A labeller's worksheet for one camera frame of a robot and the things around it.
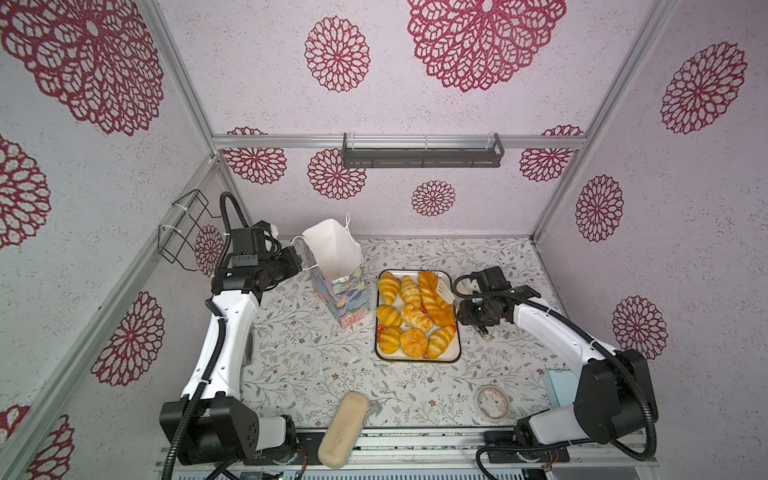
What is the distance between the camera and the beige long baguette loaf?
2.32ft

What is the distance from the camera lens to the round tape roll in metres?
0.80

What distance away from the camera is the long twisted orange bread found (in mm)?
945

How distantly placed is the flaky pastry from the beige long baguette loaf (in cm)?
26

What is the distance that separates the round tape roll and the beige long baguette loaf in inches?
12.2

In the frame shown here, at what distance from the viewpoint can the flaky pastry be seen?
0.94 metres
